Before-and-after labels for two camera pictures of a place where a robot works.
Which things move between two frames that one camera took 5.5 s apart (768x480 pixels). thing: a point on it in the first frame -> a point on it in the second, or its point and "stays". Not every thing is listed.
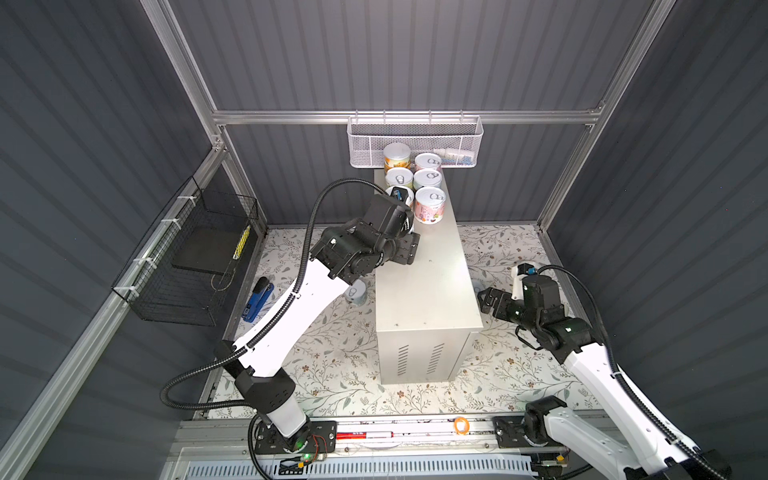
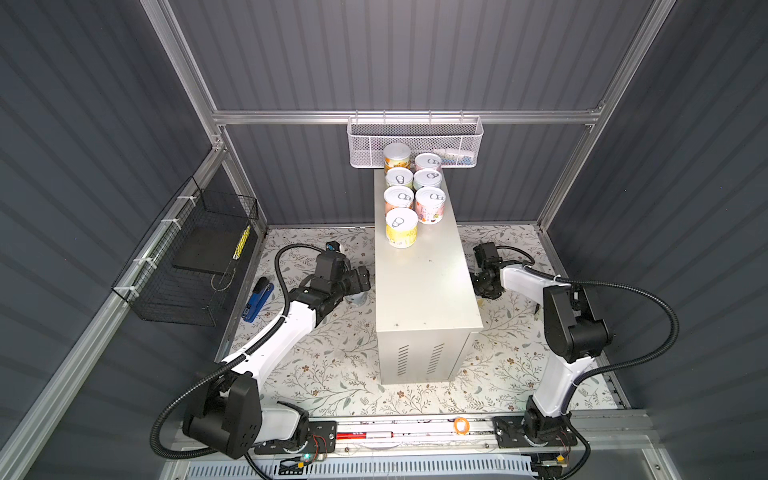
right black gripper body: (510, 309) -> (479, 286)
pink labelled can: (427, 160) stays
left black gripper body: (402, 250) -> (349, 284)
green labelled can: (399, 176) stays
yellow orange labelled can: (396, 155) stays
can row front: (410, 193) stays
